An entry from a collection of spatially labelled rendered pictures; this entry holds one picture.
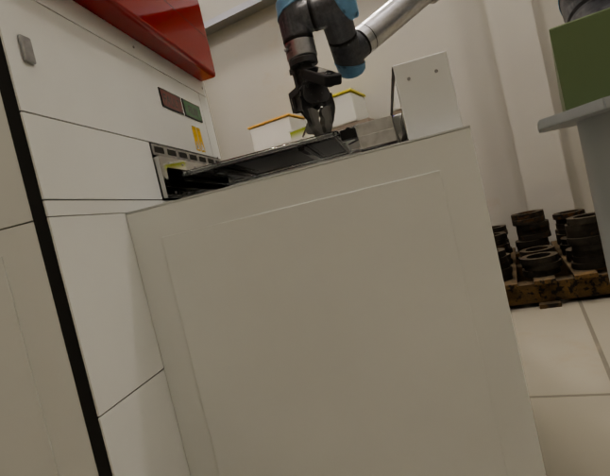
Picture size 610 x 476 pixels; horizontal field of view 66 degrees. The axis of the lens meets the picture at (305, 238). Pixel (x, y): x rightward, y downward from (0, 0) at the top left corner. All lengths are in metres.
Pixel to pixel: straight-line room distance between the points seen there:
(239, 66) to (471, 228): 4.36
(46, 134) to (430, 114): 0.62
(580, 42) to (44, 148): 0.96
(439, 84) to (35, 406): 0.83
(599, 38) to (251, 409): 0.95
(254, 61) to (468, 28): 2.00
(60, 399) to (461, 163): 0.72
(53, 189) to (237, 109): 4.25
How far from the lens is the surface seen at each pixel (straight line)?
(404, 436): 0.89
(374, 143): 1.04
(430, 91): 0.88
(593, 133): 1.09
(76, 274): 0.78
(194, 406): 0.95
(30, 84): 0.84
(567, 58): 1.10
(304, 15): 1.22
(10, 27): 0.86
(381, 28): 1.33
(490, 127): 4.17
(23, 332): 0.82
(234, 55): 5.07
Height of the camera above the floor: 0.73
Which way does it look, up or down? 2 degrees down
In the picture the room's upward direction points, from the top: 13 degrees counter-clockwise
